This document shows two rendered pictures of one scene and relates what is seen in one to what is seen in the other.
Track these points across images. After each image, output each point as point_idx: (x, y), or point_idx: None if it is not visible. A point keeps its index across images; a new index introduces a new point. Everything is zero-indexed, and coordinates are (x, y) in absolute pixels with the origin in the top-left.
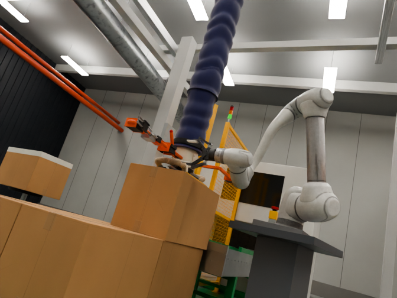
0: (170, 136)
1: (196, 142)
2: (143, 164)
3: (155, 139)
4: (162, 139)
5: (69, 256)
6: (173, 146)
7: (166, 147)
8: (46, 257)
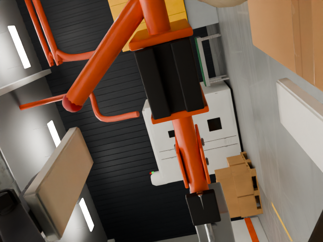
0: (95, 87)
1: (57, 220)
2: (271, 57)
3: (217, 222)
4: (185, 181)
5: None
6: (152, 92)
7: (190, 118)
8: None
